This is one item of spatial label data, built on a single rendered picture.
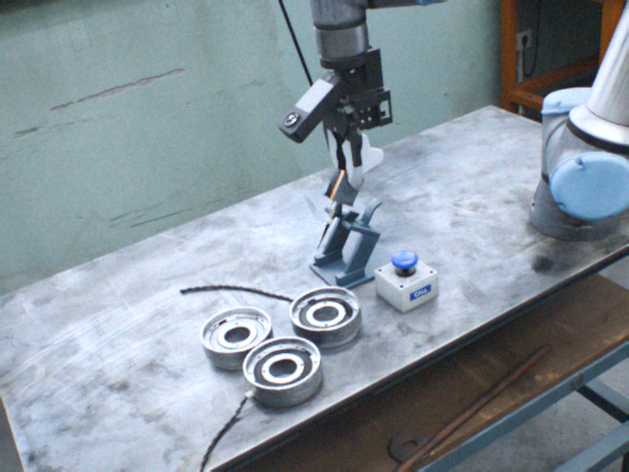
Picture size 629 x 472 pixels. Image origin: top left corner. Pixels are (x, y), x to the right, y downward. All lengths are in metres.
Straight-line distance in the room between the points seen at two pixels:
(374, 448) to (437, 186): 0.52
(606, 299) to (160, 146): 1.65
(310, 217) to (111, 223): 1.40
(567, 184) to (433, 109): 2.20
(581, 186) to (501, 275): 0.21
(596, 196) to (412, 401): 0.49
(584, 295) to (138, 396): 0.92
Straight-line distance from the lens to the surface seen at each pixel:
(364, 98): 1.07
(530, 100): 3.24
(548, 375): 1.38
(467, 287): 1.15
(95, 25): 2.48
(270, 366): 1.01
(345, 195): 1.13
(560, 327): 1.48
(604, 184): 1.07
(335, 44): 1.03
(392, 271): 1.12
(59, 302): 1.32
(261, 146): 2.81
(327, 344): 1.05
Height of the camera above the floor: 1.48
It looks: 31 degrees down
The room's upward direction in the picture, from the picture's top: 9 degrees counter-clockwise
